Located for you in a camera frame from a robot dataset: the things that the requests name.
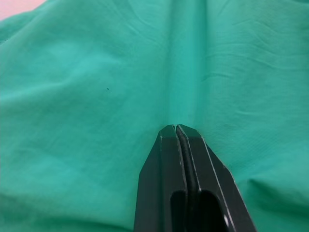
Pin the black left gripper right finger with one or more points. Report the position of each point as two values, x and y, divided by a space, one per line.
212 188

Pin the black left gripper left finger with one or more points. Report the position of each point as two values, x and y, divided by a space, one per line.
164 169

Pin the green t-shirt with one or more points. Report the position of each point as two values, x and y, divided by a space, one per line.
96 96

